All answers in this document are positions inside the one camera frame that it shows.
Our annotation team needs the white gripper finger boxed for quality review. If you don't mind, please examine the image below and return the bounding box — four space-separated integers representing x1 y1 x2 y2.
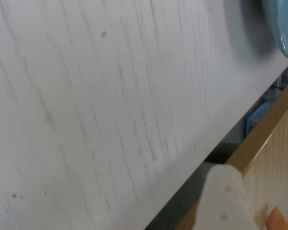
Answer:
193 164 259 230

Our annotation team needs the light blue round dish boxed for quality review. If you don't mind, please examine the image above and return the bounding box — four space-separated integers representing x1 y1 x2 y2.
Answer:
261 0 288 60

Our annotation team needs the orange rounded object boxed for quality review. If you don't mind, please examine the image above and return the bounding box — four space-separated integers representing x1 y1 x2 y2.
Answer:
265 206 288 230

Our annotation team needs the light wooden desk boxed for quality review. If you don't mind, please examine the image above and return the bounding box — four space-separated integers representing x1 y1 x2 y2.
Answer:
176 73 288 230

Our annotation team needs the blue box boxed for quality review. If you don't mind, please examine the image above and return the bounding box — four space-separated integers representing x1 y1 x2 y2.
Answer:
244 99 278 138

